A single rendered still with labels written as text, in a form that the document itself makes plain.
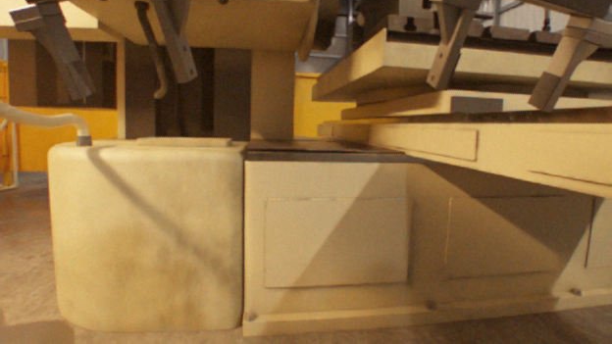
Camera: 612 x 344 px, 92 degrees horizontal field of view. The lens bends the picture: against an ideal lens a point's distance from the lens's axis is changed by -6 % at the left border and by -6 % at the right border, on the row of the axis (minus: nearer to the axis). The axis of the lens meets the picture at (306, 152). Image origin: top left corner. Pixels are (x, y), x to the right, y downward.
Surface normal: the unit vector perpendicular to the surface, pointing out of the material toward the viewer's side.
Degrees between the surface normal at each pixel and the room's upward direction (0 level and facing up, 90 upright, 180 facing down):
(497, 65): 90
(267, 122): 90
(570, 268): 90
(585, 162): 90
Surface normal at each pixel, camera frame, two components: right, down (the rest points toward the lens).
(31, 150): 0.13, 0.09
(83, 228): -0.21, 0.08
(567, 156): -0.99, -0.01
